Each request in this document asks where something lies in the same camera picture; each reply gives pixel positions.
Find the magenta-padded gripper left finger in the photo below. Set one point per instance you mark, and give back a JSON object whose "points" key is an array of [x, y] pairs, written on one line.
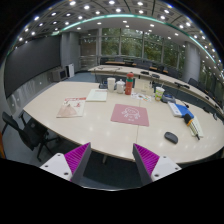
{"points": [[75, 158]]}

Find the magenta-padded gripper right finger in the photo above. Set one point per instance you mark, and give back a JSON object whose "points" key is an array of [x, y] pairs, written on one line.
{"points": [[148, 160]]}

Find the black computer mouse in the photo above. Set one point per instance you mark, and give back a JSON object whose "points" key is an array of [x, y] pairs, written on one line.
{"points": [[171, 137]]}

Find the pink printed mouse pad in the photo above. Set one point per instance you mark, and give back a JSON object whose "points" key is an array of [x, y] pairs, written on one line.
{"points": [[130, 115]]}

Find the red and white magazine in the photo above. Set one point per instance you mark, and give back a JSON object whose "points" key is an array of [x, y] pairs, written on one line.
{"points": [[71, 107]]}

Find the black office chair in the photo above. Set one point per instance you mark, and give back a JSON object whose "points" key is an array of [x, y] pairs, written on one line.
{"points": [[26, 131]]}

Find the blue and white book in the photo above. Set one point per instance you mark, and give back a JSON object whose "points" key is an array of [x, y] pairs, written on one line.
{"points": [[176, 109]]}

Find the colourful sticker sheet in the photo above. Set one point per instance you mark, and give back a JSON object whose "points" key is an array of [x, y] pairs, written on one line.
{"points": [[142, 97]]}

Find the black desk microphone console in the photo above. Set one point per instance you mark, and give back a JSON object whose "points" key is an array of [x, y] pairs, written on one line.
{"points": [[102, 86], [167, 98]]}

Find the printed paper cup with straw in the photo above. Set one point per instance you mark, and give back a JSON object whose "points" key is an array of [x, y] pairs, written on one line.
{"points": [[159, 94]]}

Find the pale green paper sheet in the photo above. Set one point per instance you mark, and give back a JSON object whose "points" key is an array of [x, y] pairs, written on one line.
{"points": [[97, 95]]}

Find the red bottle with green band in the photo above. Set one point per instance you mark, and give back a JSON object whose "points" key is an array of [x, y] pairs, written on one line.
{"points": [[129, 84]]}

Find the white lidded mug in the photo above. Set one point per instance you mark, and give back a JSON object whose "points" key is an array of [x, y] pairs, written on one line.
{"points": [[120, 86]]}

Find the grey box monitor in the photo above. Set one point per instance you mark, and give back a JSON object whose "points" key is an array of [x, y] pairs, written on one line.
{"points": [[59, 74]]}

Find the white floor appliance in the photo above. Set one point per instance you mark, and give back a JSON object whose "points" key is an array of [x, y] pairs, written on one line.
{"points": [[70, 70]]}

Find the group of black chairs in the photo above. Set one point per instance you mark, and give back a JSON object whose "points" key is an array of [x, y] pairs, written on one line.
{"points": [[192, 81]]}

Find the beige curved conference table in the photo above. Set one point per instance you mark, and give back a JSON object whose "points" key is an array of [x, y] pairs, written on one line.
{"points": [[116, 70]]}

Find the ceiling lights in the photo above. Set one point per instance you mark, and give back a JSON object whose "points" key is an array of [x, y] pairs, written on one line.
{"points": [[116, 10]]}

